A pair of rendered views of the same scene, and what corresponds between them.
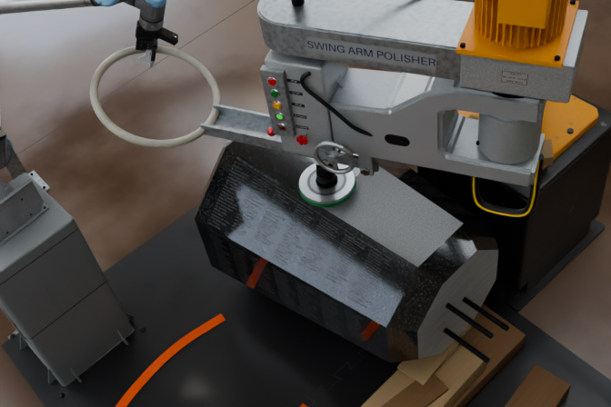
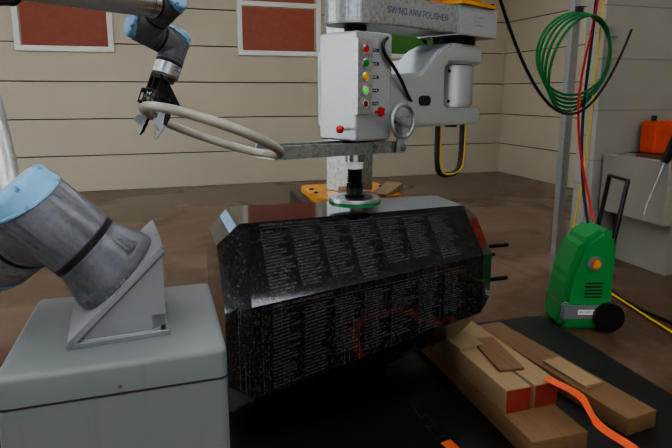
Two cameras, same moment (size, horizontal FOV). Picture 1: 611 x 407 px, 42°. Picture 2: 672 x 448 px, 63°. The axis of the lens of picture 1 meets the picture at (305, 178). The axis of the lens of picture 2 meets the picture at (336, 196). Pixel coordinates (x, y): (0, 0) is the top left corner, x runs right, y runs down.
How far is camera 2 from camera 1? 3.10 m
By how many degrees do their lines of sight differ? 70
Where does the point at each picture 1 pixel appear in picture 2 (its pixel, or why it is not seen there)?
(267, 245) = (351, 271)
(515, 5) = not seen: outside the picture
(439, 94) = (445, 49)
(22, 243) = (191, 314)
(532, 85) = (485, 27)
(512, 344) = not seen: hidden behind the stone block
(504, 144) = (468, 87)
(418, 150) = (434, 107)
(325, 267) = (410, 250)
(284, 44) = (373, 10)
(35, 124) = not seen: outside the picture
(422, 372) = (472, 341)
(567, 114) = not seen: hidden behind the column
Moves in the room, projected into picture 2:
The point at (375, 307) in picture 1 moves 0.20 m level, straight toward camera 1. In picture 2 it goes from (466, 248) to (516, 253)
